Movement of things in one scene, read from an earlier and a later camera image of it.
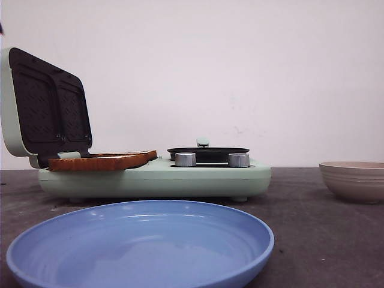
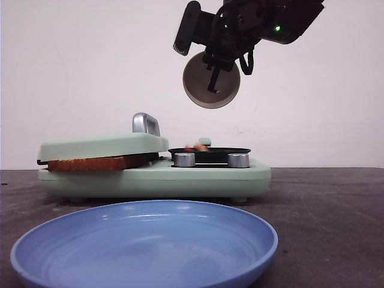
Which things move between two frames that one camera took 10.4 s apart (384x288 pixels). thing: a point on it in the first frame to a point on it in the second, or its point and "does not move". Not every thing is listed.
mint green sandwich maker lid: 44,108 to 145,139
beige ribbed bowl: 357,182 to 195,78
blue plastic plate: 157,243 does not move
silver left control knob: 185,159 does not move
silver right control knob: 239,160 does not move
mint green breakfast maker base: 159,178 does not move
